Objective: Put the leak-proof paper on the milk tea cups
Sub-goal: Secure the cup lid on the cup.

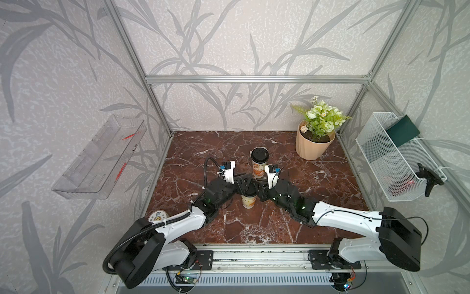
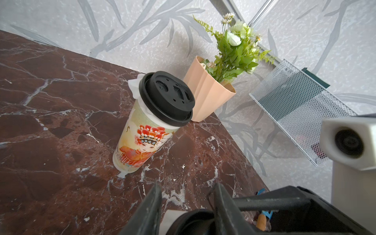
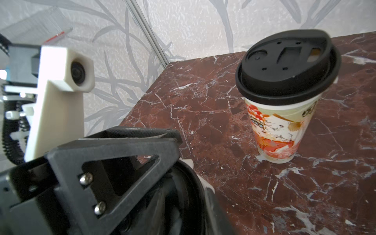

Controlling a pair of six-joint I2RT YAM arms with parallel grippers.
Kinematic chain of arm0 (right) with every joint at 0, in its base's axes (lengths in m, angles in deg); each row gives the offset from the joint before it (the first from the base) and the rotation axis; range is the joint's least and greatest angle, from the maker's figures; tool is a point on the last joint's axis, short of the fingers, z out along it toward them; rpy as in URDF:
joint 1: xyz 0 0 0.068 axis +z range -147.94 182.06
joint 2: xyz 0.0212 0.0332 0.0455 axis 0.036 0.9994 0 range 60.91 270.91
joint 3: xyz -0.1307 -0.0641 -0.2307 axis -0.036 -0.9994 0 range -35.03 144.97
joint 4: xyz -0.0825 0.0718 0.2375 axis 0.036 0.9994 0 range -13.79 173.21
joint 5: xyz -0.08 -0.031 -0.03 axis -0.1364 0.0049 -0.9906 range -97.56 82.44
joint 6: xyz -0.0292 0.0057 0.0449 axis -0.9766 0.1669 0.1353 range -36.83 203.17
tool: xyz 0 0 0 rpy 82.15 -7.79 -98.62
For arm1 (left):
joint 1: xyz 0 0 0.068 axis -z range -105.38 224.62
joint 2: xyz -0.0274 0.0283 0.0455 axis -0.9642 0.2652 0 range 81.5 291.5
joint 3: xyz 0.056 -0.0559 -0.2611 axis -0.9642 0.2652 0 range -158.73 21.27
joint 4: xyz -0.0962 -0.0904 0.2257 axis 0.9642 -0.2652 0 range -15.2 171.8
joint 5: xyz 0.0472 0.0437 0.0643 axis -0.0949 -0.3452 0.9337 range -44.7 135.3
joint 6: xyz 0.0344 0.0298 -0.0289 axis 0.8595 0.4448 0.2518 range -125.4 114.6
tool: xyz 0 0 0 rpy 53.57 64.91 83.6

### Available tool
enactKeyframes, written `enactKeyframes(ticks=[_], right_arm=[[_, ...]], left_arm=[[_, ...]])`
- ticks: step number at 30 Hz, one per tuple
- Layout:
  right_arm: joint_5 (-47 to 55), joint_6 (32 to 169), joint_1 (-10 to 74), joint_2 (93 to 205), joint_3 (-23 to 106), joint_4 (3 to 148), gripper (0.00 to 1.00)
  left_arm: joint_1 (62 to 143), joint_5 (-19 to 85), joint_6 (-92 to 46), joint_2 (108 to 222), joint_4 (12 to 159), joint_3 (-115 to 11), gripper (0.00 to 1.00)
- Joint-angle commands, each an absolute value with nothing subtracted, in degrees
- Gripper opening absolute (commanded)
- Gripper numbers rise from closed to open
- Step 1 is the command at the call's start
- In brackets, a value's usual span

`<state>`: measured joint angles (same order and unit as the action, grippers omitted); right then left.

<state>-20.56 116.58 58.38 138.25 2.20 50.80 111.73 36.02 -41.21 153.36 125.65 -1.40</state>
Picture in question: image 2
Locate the dark green card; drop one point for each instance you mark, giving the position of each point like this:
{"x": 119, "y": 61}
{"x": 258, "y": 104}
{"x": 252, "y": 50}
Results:
{"x": 315, "y": 78}

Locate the dark red item in basket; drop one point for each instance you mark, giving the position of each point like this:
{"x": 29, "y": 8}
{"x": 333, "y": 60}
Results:
{"x": 319, "y": 153}

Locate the black cup lid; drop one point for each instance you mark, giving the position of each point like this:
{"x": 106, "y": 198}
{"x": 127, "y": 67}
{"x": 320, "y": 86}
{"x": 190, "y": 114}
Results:
{"x": 167, "y": 97}
{"x": 196, "y": 222}

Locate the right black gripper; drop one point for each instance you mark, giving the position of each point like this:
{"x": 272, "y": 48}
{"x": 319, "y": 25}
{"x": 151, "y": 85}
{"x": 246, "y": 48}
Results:
{"x": 298, "y": 211}

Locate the printed paper cup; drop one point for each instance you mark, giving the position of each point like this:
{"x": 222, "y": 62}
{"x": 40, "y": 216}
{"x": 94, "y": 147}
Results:
{"x": 143, "y": 135}

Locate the green white artificial flowers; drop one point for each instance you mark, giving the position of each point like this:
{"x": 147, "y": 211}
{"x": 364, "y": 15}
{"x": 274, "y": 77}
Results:
{"x": 238, "y": 47}

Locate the round leak-proof paper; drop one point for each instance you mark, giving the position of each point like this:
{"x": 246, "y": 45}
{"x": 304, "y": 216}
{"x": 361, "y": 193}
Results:
{"x": 169, "y": 218}
{"x": 134, "y": 85}

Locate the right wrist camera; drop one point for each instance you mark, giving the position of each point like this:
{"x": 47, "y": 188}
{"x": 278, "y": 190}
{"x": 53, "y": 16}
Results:
{"x": 350, "y": 142}

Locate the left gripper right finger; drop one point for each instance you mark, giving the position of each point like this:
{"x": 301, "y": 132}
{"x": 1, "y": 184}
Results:
{"x": 227, "y": 216}

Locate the pink ribbed flower pot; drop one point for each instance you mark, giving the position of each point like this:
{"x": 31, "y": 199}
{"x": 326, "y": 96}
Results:
{"x": 208, "y": 93}

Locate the white wire mesh basket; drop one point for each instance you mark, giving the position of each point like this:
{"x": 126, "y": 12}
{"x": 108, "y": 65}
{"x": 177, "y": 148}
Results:
{"x": 298, "y": 105}

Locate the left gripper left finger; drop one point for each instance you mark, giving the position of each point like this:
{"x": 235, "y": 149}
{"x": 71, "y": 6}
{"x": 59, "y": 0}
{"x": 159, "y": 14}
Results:
{"x": 146, "y": 219}

